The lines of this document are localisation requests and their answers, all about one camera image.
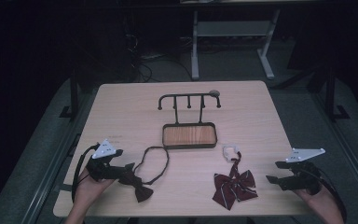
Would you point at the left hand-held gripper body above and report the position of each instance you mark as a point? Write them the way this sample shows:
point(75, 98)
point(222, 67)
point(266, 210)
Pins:
point(104, 151)

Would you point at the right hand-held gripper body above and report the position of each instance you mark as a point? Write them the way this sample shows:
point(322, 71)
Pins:
point(304, 154)

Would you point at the dark brown bow tie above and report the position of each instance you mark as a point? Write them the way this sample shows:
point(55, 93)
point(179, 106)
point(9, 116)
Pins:
point(143, 189)

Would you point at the red striped bow tie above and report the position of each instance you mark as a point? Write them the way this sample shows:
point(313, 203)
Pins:
point(234, 186)

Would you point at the black hook rack wooden tray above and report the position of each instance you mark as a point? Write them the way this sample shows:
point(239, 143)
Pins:
point(189, 135)

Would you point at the person's left hand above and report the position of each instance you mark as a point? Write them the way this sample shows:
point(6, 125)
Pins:
point(90, 189)

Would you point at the person's right hand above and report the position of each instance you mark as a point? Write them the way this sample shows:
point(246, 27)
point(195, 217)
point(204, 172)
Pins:
point(318, 199)

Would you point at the black metal stand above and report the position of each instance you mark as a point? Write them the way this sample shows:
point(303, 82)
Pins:
point(73, 93)
point(331, 93)

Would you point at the small grey round disc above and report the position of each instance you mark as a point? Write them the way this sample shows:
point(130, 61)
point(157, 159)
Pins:
point(214, 93)

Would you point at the grey metal floor rail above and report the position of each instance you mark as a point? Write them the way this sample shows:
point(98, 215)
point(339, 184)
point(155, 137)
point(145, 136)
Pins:
point(48, 174)
point(351, 155)

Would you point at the grey metal desk frame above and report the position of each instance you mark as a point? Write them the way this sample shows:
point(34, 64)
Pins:
point(233, 28)

